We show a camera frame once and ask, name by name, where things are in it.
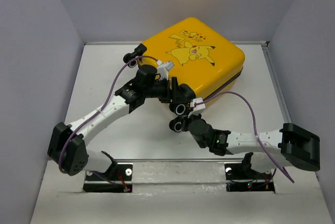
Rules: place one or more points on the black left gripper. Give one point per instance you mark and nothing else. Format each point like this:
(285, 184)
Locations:
(175, 94)

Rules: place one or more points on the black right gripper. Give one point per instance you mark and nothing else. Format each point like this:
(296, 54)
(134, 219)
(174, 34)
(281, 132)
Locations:
(188, 118)

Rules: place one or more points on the yellow hard-shell suitcase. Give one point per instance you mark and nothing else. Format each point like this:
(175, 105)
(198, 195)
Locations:
(203, 59)

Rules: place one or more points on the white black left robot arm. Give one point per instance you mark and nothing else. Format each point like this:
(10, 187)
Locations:
(68, 142)

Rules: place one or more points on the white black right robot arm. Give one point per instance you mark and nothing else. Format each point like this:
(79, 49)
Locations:
(291, 145)

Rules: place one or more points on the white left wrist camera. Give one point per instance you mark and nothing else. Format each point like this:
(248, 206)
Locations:
(165, 68)

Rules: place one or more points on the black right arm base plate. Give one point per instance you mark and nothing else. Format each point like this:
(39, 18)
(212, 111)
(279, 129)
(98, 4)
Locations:
(240, 177)

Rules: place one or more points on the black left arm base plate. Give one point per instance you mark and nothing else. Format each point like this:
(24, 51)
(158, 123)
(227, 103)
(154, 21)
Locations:
(119, 182)

